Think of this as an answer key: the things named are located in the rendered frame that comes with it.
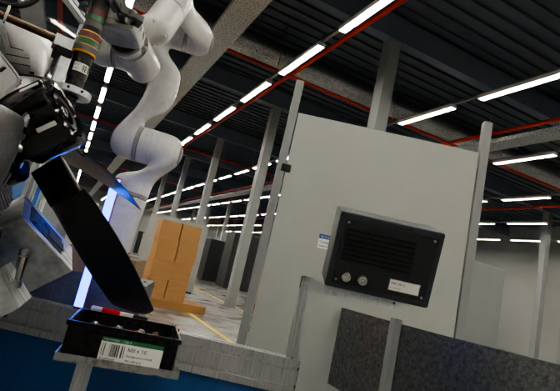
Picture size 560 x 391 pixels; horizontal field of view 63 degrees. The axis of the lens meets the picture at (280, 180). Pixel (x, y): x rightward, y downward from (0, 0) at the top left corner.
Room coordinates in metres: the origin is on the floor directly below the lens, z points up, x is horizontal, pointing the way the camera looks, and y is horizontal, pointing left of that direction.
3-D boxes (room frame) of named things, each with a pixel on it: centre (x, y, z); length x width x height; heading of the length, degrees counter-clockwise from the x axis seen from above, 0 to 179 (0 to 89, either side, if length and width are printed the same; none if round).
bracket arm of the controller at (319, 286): (1.17, -0.22, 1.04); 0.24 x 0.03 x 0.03; 89
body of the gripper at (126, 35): (0.93, 0.41, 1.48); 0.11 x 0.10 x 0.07; 179
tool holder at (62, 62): (0.81, 0.42, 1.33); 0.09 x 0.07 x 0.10; 124
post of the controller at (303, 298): (1.17, -0.12, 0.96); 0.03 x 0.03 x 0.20; 89
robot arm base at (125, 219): (1.49, 0.47, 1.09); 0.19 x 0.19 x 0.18
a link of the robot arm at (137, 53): (0.99, 0.41, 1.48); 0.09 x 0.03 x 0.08; 89
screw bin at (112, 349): (1.01, 0.24, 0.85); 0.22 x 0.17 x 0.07; 103
